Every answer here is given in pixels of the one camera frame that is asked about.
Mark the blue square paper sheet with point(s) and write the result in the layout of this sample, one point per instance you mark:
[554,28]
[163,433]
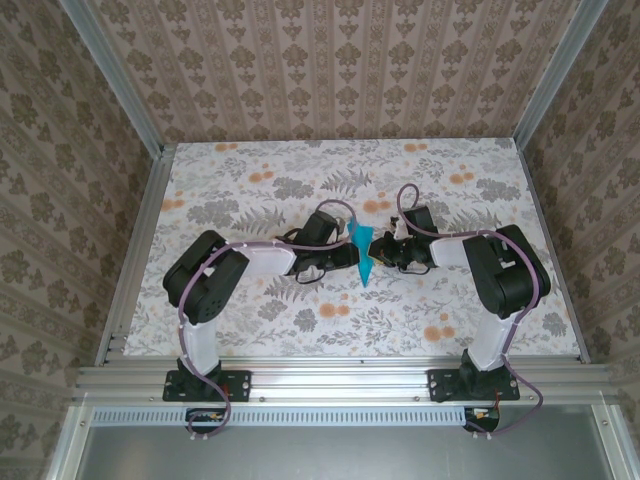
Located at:
[364,265]

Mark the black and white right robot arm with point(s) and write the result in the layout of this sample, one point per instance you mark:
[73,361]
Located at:
[450,250]

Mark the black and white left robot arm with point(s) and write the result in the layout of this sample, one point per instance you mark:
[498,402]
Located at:
[265,260]

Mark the floral patterned table cover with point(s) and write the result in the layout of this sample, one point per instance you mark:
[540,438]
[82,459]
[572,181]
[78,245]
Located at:
[350,325]

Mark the grey metal panel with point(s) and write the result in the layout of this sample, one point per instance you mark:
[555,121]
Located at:
[340,455]

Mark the aluminium cross rail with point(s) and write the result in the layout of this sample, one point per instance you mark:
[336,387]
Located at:
[340,382]

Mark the aluminium side rail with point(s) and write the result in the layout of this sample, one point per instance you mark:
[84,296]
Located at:
[149,210]
[538,200]

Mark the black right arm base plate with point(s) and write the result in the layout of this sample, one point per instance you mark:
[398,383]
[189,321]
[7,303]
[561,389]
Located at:
[440,385]

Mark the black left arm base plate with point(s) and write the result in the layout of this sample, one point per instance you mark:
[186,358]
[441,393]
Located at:
[240,385]

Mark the aluminium corner post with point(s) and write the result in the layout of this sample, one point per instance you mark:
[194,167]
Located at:
[116,75]
[557,75]

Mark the aluminium lower frame bar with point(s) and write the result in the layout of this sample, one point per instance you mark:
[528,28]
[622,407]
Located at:
[70,445]
[607,445]

